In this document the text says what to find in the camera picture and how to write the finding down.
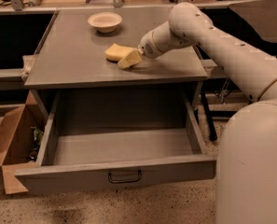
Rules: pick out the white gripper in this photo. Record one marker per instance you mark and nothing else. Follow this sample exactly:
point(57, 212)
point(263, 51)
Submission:
point(147, 48)

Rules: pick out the yellow sponge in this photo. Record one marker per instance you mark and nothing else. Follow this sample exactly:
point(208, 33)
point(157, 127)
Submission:
point(116, 52)

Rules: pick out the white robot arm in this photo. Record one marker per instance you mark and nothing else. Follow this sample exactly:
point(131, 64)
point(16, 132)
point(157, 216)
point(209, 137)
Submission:
point(246, 166)

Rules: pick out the grey drawer cabinet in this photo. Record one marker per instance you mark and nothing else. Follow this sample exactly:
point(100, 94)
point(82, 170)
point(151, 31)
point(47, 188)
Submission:
point(77, 58)

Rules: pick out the open grey top drawer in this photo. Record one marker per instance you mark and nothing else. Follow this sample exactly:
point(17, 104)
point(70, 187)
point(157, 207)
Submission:
point(77, 155)

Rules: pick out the white bowl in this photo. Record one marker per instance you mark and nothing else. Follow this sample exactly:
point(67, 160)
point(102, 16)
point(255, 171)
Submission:
point(105, 22)

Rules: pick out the green item in box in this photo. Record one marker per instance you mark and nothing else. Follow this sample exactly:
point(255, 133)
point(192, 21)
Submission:
point(38, 135)

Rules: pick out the brown cardboard box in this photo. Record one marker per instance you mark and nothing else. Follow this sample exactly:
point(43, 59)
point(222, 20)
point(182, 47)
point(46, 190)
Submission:
point(17, 140)

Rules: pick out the black drawer handle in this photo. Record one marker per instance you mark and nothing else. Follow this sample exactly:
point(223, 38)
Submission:
point(124, 177)

